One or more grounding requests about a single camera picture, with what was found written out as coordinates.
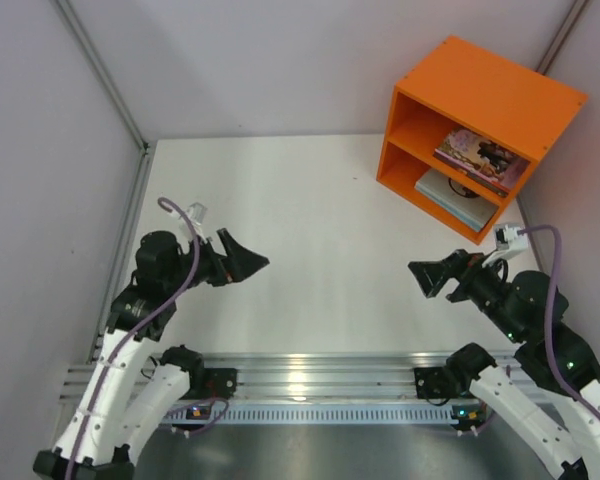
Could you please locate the pale green Gatsby book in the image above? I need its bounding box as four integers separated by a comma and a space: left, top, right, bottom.
415, 169, 498, 232

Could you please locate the dark cover paperback book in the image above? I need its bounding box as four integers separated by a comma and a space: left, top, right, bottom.
433, 151, 509, 198

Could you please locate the pink Shakespeare story book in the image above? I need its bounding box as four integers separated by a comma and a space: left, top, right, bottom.
433, 127, 529, 192

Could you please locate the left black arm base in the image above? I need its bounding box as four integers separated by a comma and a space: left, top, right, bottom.
193, 368, 238, 400

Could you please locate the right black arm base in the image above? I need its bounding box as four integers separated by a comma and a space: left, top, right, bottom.
413, 367, 460, 407

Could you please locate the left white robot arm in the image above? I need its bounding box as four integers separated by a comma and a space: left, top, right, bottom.
33, 229, 269, 479

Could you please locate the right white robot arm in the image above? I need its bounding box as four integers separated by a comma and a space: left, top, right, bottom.
408, 249, 600, 479

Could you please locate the orange wooden shelf cabinet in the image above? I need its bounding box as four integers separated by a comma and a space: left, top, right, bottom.
376, 36, 588, 244

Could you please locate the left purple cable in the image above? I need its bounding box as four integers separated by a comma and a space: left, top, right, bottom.
64, 197, 230, 480

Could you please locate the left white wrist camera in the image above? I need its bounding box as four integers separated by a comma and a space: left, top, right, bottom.
178, 202, 207, 242

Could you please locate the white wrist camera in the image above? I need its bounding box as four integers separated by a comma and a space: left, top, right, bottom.
483, 223, 529, 267
178, 202, 207, 242

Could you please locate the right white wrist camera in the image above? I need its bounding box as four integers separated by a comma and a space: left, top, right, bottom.
483, 223, 529, 267

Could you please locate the aluminium mounting rail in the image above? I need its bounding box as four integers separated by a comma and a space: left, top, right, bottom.
59, 351, 600, 426

